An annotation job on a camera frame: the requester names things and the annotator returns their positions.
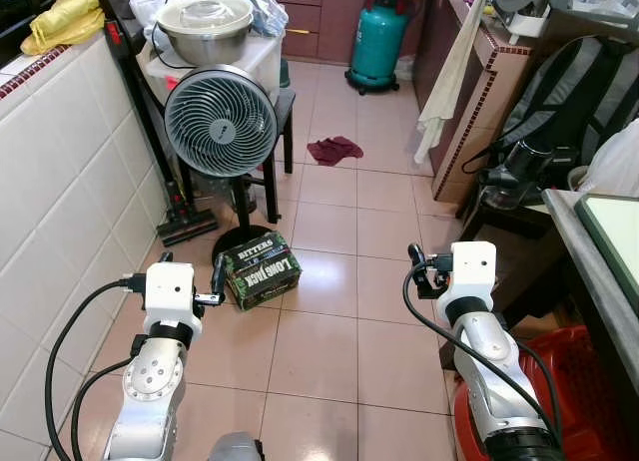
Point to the black wooden stool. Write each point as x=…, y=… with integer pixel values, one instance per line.
x=284, y=132

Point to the dark red floor rag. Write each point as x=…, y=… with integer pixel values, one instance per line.
x=334, y=150

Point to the white plastic bag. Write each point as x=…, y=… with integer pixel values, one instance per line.
x=614, y=167

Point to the green gas cylinder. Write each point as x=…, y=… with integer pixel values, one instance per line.
x=377, y=42

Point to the green Bitters Long Jack box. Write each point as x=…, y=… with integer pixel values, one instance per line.
x=262, y=271

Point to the brown wooden cabinet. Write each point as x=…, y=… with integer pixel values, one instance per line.
x=319, y=17

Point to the tiled kitchen counter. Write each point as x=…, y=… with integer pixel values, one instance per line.
x=469, y=112

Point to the grey standing fan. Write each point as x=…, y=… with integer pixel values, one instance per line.
x=220, y=122

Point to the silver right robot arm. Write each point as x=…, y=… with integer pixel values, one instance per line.
x=487, y=356

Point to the yellow plastic bag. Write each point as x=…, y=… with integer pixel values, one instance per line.
x=65, y=20

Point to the cream hanging towel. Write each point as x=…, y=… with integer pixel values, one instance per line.
x=449, y=82

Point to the bluish crumpled plastic bag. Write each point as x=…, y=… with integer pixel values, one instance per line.
x=255, y=4

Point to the grey robot leg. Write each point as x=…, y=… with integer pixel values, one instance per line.
x=235, y=448

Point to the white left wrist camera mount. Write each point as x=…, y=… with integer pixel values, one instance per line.
x=170, y=289

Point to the white plastic storage box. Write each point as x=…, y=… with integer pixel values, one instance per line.
x=262, y=57

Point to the black grey backpack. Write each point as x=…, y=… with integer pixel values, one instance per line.
x=569, y=102

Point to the red plastic basket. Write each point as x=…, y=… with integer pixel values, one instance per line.
x=574, y=391

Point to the steel pot with glass lid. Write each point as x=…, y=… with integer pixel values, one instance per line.
x=205, y=27

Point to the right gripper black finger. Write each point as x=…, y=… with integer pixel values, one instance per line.
x=415, y=256

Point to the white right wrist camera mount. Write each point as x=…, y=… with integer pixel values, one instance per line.
x=473, y=266

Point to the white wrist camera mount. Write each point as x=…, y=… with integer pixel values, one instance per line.
x=473, y=266
x=170, y=289

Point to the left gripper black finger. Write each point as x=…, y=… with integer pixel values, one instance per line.
x=166, y=258
x=219, y=273

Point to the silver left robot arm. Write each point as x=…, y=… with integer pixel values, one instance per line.
x=150, y=381

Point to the black stick vacuum cleaner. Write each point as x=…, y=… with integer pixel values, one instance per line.
x=150, y=132

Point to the grey table with green top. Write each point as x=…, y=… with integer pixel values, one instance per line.
x=599, y=251

